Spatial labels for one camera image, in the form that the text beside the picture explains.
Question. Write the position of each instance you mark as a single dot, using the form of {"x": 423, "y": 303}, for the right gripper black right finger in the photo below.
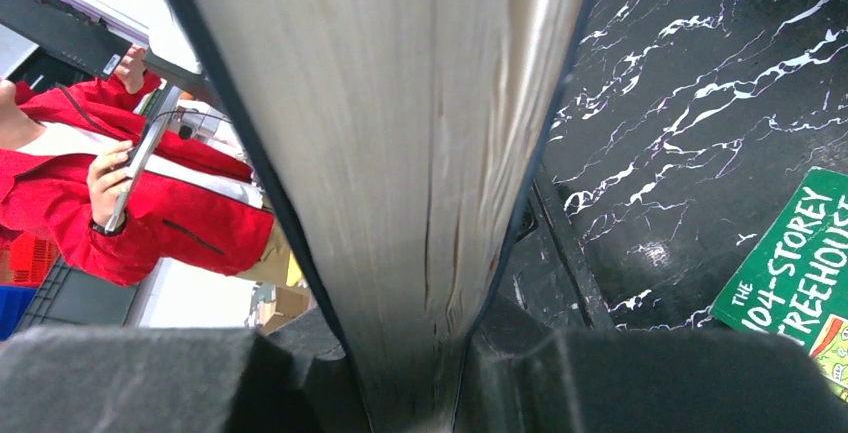
{"x": 522, "y": 376}

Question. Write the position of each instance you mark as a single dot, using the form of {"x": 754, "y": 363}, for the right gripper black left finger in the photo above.
{"x": 120, "y": 379}

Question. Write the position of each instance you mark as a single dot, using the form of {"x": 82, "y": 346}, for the dark green storey treehouse book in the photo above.
{"x": 794, "y": 282}

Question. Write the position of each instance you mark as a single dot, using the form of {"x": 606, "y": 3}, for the grey blue book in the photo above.
{"x": 398, "y": 138}

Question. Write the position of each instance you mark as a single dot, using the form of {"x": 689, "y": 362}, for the person in white shirt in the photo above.
{"x": 66, "y": 178}

